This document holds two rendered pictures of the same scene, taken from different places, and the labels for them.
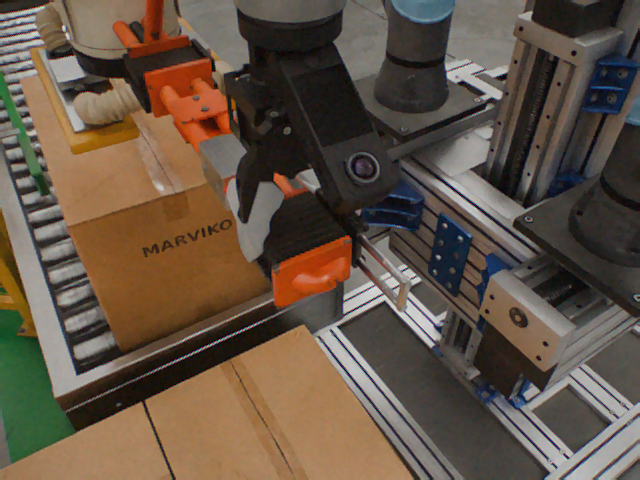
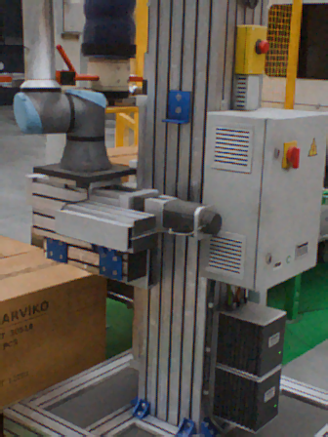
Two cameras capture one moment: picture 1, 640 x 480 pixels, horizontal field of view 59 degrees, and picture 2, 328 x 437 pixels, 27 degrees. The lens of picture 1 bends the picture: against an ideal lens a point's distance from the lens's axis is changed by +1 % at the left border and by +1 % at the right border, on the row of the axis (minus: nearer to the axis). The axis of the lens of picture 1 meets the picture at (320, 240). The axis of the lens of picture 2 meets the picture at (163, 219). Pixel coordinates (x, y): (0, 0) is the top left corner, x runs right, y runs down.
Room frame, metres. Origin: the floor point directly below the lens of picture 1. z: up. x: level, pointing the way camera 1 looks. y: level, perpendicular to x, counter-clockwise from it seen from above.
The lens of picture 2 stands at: (0.19, -2.45, 1.38)
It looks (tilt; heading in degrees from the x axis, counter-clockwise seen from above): 14 degrees down; 71
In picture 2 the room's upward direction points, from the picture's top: 2 degrees clockwise
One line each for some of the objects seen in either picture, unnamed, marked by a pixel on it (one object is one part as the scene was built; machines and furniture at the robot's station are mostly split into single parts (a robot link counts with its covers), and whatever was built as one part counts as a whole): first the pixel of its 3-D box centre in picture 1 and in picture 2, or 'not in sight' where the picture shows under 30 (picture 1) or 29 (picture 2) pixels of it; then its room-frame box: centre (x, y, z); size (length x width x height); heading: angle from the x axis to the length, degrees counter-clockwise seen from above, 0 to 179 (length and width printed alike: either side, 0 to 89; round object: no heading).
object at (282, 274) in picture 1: (292, 245); not in sight; (0.36, 0.02, 1.27); 0.08 x 0.07 x 0.05; 29
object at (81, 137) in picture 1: (77, 81); not in sight; (0.84, 0.40, 1.17); 0.34 x 0.10 x 0.05; 29
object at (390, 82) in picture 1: (413, 71); not in sight; (1.03, -0.19, 1.09); 0.15 x 0.15 x 0.10
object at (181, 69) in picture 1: (171, 75); (61, 77); (0.66, 0.19, 1.28); 0.10 x 0.08 x 0.06; 119
